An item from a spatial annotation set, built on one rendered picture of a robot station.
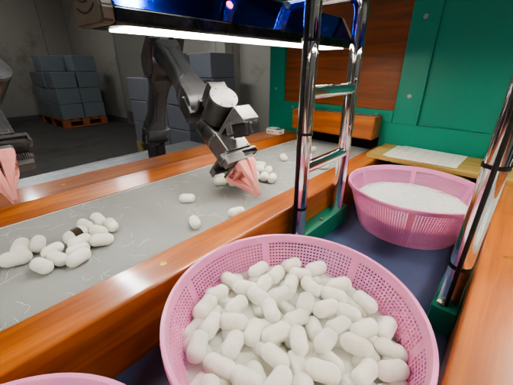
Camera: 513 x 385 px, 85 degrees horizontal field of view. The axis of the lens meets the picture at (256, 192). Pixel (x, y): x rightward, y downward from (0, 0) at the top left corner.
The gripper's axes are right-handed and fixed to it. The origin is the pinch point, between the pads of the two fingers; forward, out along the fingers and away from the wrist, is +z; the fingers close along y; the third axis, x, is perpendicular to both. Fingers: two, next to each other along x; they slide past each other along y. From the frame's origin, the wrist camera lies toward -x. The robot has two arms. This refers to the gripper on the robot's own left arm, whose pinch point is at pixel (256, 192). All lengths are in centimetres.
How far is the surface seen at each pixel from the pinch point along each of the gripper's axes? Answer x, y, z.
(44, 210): 17.7, -31.4, -19.1
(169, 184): 15.2, -7.5, -15.2
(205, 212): 3.6, -10.7, -1.5
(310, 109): -22.0, -2.2, -1.9
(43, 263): 3.4, -36.2, -4.0
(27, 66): 449, 113, -571
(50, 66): 365, 121, -473
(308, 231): -5.0, 0.2, 12.5
